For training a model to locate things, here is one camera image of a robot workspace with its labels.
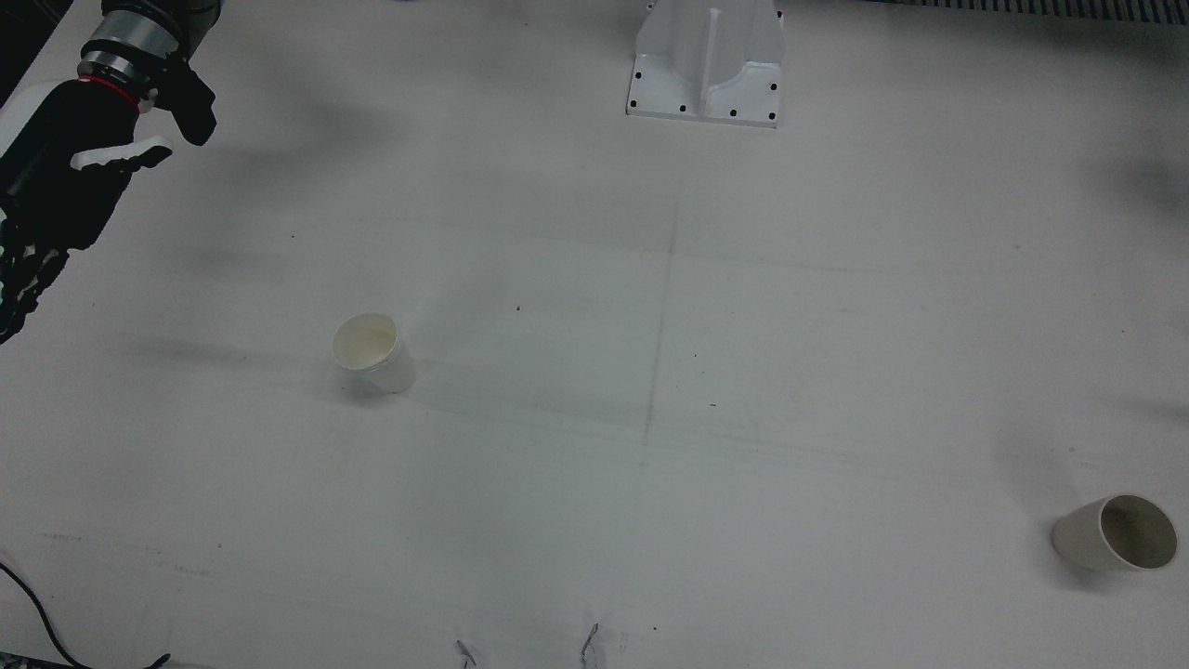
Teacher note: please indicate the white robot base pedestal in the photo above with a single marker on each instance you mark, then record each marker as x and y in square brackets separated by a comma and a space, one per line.
[678, 56]

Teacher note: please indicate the white paper cup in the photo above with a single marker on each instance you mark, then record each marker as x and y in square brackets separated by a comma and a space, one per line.
[385, 367]

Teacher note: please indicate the black ribbed grating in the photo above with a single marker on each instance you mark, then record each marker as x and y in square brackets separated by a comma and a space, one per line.
[1068, 9]

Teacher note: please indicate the beige paper cup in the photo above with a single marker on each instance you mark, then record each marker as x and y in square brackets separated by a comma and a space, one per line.
[1077, 539]

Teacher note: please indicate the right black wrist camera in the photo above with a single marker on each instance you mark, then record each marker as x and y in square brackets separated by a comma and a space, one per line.
[190, 102]

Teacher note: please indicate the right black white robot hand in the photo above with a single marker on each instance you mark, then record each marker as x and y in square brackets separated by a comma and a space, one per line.
[56, 186]

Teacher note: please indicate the right grey UR5e arm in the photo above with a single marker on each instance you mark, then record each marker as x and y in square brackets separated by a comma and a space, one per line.
[130, 42]

